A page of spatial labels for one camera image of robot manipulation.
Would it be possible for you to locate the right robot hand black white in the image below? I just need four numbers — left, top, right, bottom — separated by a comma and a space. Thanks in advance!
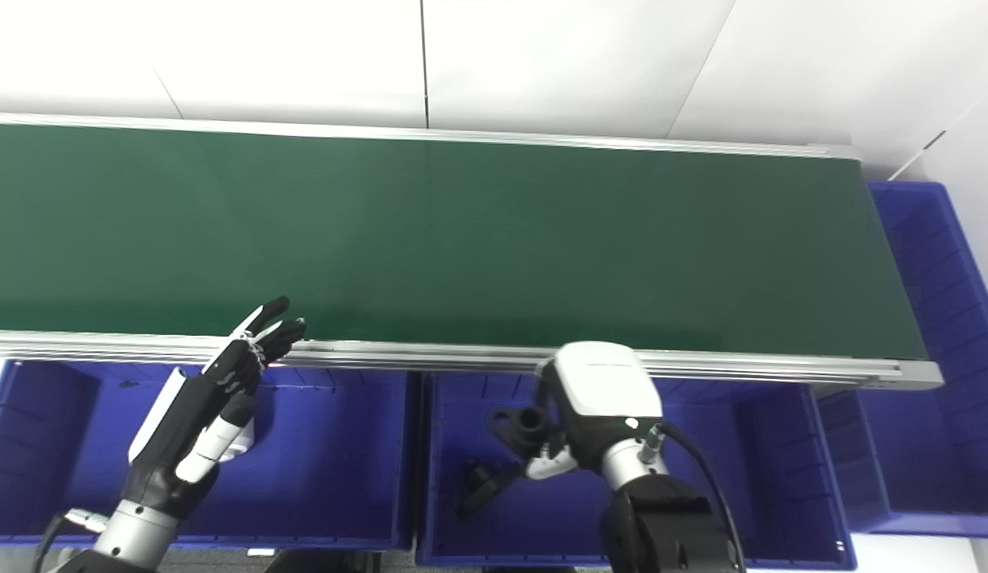
525, 342, 666, 480

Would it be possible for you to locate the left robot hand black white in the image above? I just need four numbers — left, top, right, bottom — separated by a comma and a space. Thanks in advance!
127, 296, 308, 520

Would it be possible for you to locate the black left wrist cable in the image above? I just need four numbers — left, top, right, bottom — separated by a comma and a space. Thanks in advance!
32, 508, 111, 573

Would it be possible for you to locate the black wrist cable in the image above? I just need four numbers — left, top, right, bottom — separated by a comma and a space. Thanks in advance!
32, 508, 111, 573
637, 422, 748, 573

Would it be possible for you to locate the green conveyor belt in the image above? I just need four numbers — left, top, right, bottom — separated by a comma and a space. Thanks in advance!
0, 111, 945, 392
0, 123, 929, 361

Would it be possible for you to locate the black bracket part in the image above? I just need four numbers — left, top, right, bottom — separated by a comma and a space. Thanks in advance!
458, 462, 528, 516

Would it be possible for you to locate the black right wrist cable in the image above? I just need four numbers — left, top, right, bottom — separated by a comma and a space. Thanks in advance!
637, 422, 748, 573

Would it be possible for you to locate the blue plastic bin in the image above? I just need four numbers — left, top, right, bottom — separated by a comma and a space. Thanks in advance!
0, 360, 420, 552
418, 372, 857, 571
816, 181, 988, 536

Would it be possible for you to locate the black flange part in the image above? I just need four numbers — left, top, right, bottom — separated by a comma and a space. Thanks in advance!
487, 404, 555, 459

